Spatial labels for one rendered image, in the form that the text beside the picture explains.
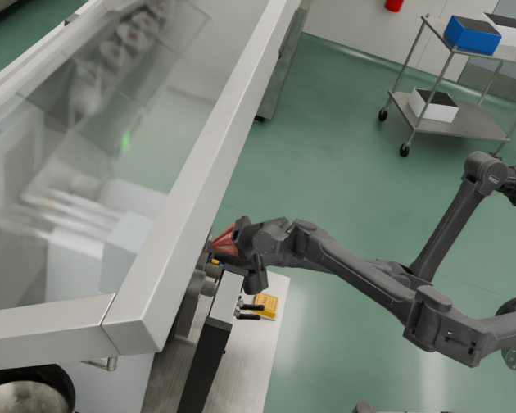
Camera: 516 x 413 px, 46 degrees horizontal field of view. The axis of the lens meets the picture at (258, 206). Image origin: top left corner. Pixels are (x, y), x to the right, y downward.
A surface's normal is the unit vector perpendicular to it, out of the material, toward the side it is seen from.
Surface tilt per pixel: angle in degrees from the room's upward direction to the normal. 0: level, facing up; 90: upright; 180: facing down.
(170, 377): 0
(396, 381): 0
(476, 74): 90
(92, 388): 90
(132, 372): 90
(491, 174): 70
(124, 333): 90
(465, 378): 0
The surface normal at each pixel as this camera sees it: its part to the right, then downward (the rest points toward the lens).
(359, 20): -0.18, 0.59
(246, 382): 0.25, -0.75
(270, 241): -0.35, 0.25
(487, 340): 0.54, 0.39
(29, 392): 0.13, 0.39
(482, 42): 0.11, 0.65
